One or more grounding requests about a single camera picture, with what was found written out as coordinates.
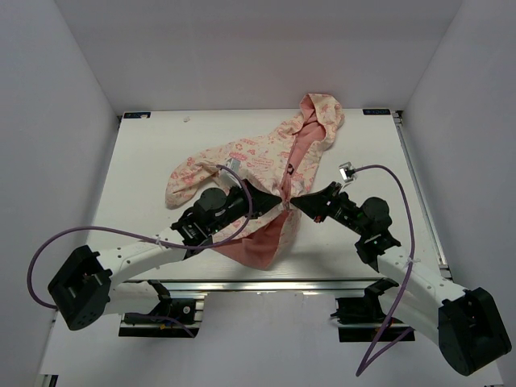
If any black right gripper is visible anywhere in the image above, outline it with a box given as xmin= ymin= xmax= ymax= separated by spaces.
xmin=291 ymin=181 xmax=369 ymax=238

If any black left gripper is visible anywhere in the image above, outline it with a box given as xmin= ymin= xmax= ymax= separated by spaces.
xmin=208 ymin=179 xmax=281 ymax=235

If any pink cream printed hooded jacket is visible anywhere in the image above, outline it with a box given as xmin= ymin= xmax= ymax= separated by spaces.
xmin=164 ymin=94 xmax=344 ymax=270

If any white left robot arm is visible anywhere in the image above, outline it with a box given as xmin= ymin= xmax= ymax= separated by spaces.
xmin=48 ymin=181 xmax=281 ymax=331

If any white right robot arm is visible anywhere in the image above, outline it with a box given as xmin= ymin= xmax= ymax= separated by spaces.
xmin=290 ymin=182 xmax=512 ymax=376

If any blue label sticker right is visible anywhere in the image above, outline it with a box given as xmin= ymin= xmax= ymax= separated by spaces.
xmin=362 ymin=108 xmax=391 ymax=116

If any blue label sticker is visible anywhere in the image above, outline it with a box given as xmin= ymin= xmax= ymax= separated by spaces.
xmin=362 ymin=108 xmax=391 ymax=116
xmin=123 ymin=111 xmax=151 ymax=119

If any blue label sticker left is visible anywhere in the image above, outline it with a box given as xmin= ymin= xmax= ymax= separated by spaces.
xmin=123 ymin=111 xmax=151 ymax=119

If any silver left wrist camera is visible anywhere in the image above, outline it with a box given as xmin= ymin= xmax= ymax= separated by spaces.
xmin=219 ymin=158 xmax=240 ymax=186

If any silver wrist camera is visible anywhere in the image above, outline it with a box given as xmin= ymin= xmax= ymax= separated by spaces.
xmin=339 ymin=162 xmax=356 ymax=184
xmin=219 ymin=158 xmax=240 ymax=186

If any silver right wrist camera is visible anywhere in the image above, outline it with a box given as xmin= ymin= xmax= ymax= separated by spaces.
xmin=339 ymin=162 xmax=356 ymax=184

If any aluminium right table rail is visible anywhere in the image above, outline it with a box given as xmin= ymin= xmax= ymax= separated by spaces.
xmin=392 ymin=110 xmax=452 ymax=280

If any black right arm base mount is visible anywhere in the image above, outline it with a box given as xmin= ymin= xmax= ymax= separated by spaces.
xmin=330 ymin=279 xmax=398 ymax=343

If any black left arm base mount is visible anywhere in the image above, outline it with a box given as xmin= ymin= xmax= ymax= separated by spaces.
xmin=119 ymin=280 xmax=204 ymax=339

